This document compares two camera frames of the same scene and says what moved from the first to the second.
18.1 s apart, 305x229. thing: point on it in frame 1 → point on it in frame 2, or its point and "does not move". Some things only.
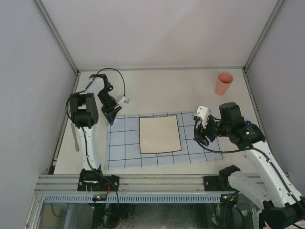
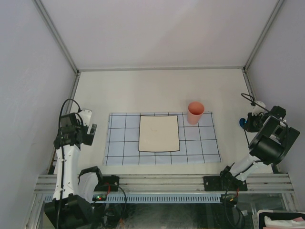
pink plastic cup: [223, 82] → [195, 111]
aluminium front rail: [69, 182] does not move
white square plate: [159, 134] does not move
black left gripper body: [107, 102] → [86, 138]
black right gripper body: [215, 129] → [253, 125]
